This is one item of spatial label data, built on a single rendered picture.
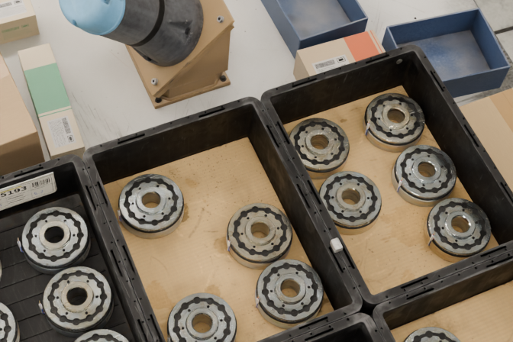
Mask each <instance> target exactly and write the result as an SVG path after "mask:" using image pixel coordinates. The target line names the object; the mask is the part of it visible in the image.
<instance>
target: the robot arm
mask: <svg viewBox="0 0 513 342"><path fill-rule="evenodd" d="M59 4H60V9H61V11H62V13H63V15H64V16H65V18H66V19H67V21H68V22H70V23H71V24H72V25H74V26H76V27H78V28H80V29H82V30H83V31H85V32H87V33H89V34H94V35H99V36H102V37H106V38H108V39H111V40H115V41H117V42H120V43H123V44H127V45H129V46H131V47H132V48H133V49H134V50H135V51H137V52H138V53H139V54H140V55H141V56H142V57H143V58H144V59H145V60H146V61H148V62H150V63H153V64H156V65H158V66H174V65H176V64H178V63H180V62H182V61H183V60H184V59H185V58H186V57H188V56H189V54H190V53H191V52H192V51H193V50H194V49H195V46H196V45H197V43H198V40H199V38H200V36H201V33H202V28H203V20H204V16H203V10H202V4H201V2H200V0H59Z"/></svg>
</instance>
